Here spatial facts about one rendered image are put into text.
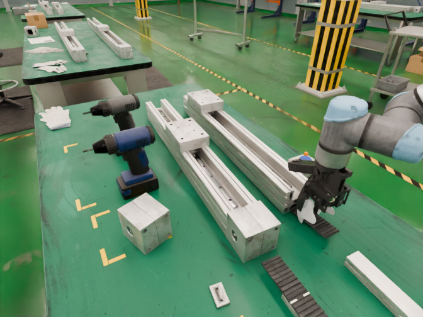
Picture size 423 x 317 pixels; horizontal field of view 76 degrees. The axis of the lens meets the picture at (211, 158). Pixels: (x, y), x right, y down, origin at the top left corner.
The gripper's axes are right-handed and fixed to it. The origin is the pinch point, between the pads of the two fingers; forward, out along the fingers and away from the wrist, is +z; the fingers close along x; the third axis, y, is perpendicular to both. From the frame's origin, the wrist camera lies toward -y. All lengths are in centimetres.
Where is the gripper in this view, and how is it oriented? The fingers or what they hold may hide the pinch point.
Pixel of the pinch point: (308, 214)
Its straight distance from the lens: 84.0
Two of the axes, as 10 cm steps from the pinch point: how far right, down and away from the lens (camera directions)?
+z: 0.0, 8.2, 5.7
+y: 4.4, 5.1, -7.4
